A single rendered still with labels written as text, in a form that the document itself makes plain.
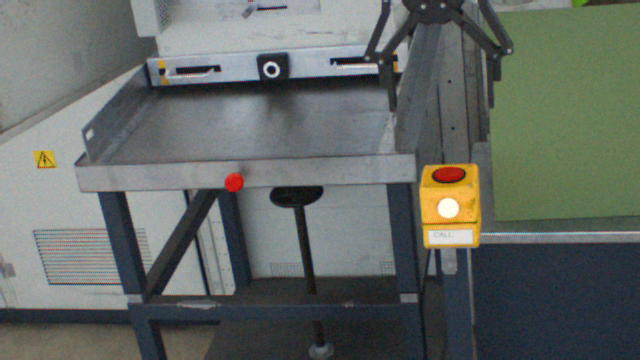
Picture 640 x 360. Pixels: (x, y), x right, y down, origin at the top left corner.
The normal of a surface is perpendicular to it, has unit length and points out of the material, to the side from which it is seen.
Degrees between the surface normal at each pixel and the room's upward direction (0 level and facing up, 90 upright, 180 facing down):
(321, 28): 90
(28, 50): 90
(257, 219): 90
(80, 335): 0
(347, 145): 0
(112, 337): 0
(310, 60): 90
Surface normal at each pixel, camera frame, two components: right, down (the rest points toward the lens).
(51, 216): -0.18, 0.47
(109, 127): 0.97, -0.03
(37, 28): 0.86, 0.12
